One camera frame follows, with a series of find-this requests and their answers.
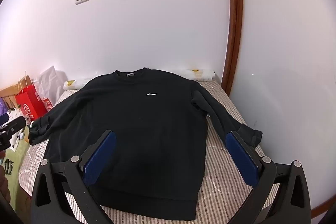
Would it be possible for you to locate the white printed pillow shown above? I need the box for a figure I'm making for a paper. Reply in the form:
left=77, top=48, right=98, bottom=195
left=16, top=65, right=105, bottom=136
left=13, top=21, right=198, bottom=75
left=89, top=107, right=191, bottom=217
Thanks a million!
left=7, top=108, right=30, bottom=151

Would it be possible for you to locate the wooden headboard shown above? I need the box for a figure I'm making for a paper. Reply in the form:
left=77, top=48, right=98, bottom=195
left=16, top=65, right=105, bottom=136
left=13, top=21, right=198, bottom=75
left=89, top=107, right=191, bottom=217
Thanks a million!
left=0, top=86, right=19, bottom=109

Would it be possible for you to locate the striped quilt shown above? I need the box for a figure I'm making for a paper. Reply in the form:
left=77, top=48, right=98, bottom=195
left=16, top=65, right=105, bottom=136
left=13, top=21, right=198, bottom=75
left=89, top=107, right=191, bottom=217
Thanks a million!
left=18, top=80, right=280, bottom=224

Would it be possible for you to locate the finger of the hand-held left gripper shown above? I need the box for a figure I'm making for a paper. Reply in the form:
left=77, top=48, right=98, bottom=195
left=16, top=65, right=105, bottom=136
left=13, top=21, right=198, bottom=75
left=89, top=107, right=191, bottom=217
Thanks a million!
left=0, top=117, right=27, bottom=136

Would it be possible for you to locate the white plastic shopping bag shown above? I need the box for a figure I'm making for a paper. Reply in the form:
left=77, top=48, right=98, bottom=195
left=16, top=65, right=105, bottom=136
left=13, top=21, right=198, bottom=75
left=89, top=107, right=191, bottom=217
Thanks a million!
left=33, top=65, right=66, bottom=107

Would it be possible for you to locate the red paper bag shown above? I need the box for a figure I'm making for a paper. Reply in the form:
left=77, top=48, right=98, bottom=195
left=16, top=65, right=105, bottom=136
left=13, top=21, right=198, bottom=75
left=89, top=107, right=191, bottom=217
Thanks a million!
left=14, top=85, right=49, bottom=121

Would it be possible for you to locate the black sweatshirt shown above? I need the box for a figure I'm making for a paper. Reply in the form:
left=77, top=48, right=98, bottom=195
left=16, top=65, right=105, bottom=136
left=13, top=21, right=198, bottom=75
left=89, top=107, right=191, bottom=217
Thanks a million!
left=28, top=67, right=263, bottom=221

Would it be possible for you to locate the brown wooden door frame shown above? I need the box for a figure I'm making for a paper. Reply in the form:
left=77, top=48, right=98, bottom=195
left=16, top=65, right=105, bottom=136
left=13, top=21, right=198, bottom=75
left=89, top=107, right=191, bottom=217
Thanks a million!
left=220, top=0, right=243, bottom=98

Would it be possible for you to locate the green bed sheet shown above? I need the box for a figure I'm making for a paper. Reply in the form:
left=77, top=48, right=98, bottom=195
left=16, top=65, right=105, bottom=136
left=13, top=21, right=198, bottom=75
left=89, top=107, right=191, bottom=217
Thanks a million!
left=0, top=139, right=30, bottom=189

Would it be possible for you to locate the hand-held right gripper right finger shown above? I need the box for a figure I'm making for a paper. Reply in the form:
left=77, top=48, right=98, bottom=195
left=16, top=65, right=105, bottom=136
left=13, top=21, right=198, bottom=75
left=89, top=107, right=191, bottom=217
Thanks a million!
left=226, top=131, right=312, bottom=224

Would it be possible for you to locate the person's left forearm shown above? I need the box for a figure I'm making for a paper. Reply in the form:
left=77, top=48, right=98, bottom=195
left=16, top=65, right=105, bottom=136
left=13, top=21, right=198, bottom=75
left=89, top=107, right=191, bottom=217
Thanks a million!
left=0, top=165, right=11, bottom=211

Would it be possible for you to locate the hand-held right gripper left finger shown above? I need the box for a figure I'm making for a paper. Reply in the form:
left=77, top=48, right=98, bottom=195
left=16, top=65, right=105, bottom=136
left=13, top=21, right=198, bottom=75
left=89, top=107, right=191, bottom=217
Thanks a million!
left=30, top=130, right=116, bottom=224

